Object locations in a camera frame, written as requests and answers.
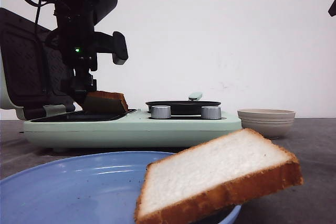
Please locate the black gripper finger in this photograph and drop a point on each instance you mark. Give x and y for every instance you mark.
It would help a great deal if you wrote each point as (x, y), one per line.
(332, 9)

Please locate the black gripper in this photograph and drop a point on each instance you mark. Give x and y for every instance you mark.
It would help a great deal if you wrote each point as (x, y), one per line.
(76, 21)

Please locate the white bread slice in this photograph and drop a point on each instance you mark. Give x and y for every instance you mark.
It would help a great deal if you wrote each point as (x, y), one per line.
(105, 102)
(229, 170)

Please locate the breakfast maker hinged lid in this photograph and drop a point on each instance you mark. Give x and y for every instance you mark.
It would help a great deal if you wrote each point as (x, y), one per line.
(31, 73)

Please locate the beige ribbed bowl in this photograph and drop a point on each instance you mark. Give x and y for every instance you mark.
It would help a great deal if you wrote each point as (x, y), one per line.
(270, 123)

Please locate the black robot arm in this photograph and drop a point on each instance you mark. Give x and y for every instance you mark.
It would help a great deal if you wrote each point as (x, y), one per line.
(101, 9)

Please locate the mint green breakfast maker base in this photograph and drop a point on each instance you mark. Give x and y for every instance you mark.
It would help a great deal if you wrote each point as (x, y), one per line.
(136, 129)

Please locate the left silver control knob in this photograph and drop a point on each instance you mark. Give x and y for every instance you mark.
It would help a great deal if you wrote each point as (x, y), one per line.
(161, 112)

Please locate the silver control knob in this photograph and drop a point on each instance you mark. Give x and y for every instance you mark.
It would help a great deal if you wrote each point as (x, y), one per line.
(161, 112)
(211, 113)

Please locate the blue plate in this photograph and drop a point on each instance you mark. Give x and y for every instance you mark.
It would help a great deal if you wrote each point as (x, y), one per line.
(98, 188)

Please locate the black frying pan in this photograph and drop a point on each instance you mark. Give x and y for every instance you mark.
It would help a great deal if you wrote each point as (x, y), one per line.
(192, 106)

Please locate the right silver control knob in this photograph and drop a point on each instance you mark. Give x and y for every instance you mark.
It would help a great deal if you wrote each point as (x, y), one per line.
(211, 113)

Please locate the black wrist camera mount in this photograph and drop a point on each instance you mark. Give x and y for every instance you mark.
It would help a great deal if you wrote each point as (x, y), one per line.
(114, 44)

